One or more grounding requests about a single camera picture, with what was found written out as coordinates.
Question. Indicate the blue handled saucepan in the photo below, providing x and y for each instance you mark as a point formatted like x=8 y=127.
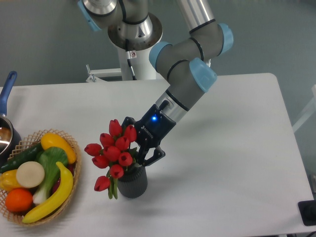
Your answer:
x=9 y=137

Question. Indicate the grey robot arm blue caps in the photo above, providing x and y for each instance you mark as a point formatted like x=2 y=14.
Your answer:
x=132 y=28

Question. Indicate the red tulip bouquet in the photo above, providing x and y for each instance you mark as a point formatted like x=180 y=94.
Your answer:
x=115 y=153

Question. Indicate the black device at edge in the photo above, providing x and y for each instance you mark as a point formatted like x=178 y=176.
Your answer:
x=308 y=212

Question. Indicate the dark grey ribbed vase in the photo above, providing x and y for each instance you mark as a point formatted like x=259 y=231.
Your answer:
x=133 y=183

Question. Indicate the white frame at right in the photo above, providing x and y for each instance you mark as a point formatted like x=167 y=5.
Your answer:
x=306 y=112

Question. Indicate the yellow bell pepper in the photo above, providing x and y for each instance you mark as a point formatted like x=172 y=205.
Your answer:
x=8 y=181

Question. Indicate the red vegetable in basket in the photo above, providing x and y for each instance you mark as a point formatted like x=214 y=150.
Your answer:
x=71 y=167

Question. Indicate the green bok choy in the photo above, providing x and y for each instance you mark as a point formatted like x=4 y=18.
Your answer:
x=48 y=161

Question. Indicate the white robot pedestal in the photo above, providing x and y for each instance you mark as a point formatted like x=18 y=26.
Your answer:
x=138 y=64

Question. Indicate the beige round bun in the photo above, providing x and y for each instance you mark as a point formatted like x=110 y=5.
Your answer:
x=30 y=174

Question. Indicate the orange fruit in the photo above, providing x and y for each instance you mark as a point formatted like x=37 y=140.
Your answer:
x=19 y=200

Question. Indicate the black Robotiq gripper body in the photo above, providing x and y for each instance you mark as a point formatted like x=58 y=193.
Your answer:
x=152 y=128

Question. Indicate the yellow squash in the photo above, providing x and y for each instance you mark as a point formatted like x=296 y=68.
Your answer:
x=54 y=140

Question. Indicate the yellow banana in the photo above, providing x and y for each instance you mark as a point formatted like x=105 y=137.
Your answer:
x=56 y=200

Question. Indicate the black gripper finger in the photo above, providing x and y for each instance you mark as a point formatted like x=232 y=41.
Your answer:
x=157 y=155
x=128 y=121

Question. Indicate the woven wicker basket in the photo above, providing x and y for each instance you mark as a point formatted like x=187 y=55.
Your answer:
x=25 y=143

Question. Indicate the green cucumber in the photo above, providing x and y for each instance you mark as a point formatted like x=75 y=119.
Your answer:
x=29 y=154

